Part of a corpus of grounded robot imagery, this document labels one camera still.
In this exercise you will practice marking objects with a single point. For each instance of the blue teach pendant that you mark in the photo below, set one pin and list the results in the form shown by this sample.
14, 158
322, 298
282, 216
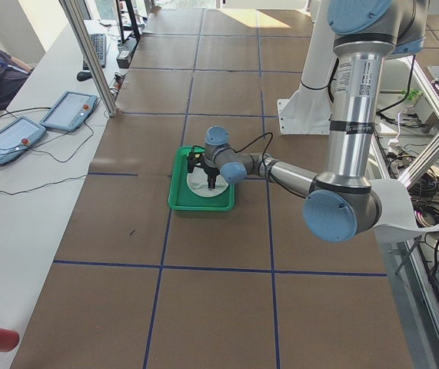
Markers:
17, 137
70, 111

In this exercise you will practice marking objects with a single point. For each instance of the black computer mouse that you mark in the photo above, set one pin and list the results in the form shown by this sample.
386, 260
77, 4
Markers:
83, 75

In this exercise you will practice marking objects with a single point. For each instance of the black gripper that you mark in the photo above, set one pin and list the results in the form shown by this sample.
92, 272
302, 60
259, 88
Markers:
210, 174

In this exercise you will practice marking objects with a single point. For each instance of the white desk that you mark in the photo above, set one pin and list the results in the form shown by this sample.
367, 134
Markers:
38, 190

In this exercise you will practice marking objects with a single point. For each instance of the near blue teach pendant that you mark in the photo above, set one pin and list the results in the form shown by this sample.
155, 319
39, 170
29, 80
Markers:
17, 137

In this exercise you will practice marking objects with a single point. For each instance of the far blue teach pendant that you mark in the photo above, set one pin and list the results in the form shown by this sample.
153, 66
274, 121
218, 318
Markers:
70, 111

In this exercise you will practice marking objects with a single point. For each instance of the aluminium frame post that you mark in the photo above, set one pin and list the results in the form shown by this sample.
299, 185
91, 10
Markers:
74, 16

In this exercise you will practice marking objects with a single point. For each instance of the black keyboard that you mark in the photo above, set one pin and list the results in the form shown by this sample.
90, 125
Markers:
99, 44

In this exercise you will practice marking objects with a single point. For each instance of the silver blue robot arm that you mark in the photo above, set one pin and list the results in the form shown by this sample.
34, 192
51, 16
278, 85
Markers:
338, 94

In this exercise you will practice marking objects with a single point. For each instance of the white round plate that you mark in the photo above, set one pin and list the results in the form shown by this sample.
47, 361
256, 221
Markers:
197, 182

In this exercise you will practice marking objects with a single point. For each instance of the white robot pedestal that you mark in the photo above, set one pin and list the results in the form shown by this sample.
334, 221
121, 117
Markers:
308, 110

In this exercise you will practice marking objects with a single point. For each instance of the green plastic tray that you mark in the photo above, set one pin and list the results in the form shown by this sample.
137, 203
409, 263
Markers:
181, 198

